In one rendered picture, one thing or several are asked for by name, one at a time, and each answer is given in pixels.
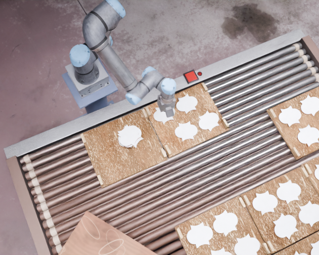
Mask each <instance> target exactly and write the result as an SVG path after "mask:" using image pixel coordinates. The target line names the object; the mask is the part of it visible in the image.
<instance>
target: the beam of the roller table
mask: <svg viewBox="0 0 319 255"><path fill-rule="evenodd" d="M302 37H305V35H304V33H303V32H302V30H301V29H300V28H299V29H296V30H294V31H291V32H289V33H286V34H284V35H281V36H279V37H277V38H274V39H272V40H269V41H267V42H264V43H262V44H260V45H257V46H255V47H252V48H250V49H247V50H245V51H242V52H240V53H237V54H235V55H232V56H230V57H227V58H225V59H223V60H220V61H218V62H215V63H213V64H210V65H208V66H205V67H203V68H200V69H198V70H195V72H196V74H197V73H198V72H201V73H202V76H198V74H197V76H198V78H199V80H198V81H195V82H193V83H190V84H188V83H187V81H186V79H185V78H184V76H181V77H178V78H176V79H173V80H174V81H175V83H176V91H175V94H176V93H178V92H181V91H183V90H185V89H188V88H190V87H192V86H195V85H197V84H199V83H202V82H205V81H207V80H210V79H212V78H215V77H217V76H220V75H222V74H225V73H227V72H229V71H232V70H234V69H237V68H239V67H241V66H244V65H246V64H249V63H251V62H253V61H256V60H258V59H261V58H263V57H266V56H268V55H270V54H273V53H275V52H278V51H280V50H282V49H285V48H287V47H290V46H291V45H293V44H297V43H298V42H299V41H300V39H301V38H302ZM160 94H161V92H160V91H159V90H157V89H156V88H153V89H152V90H151V91H150V92H149V93H148V94H147V95H146V96H145V97H144V98H143V99H142V101H140V102H139V103H138V104H137V105H132V104H131V103H130V102H129V101H128V100H127V99H124V100H121V101H119V102H116V103H114V104H111V105H109V106H106V107H104V108H101V109H99V110H97V111H94V112H92V113H89V114H87V115H84V116H82V117H79V118H77V119H74V120H72V121H69V122H67V123H64V124H62V125H60V126H57V127H55V128H52V129H50V130H47V131H45V132H42V133H40V134H38V135H35V136H33V137H30V138H28V139H25V140H23V141H20V142H18V143H15V144H13V145H10V146H8V147H6V148H4V152H5V155H6V158H7V159H8V158H11V157H13V156H17V157H18V158H21V157H23V156H24V155H27V154H31V153H34V152H36V151H39V150H41V149H43V148H46V147H48V146H51V145H53V144H55V143H58V142H60V141H63V140H65V139H68V138H70V137H72V136H75V135H77V134H80V133H82V132H84V131H87V130H89V129H92V128H94V127H96V126H99V125H101V124H104V123H106V122H108V121H111V120H113V119H116V118H118V117H120V116H123V115H125V114H128V113H130V112H132V111H135V110H137V109H140V108H142V107H145V106H147V105H149V104H152V103H154V102H157V98H158V95H160Z"/></svg>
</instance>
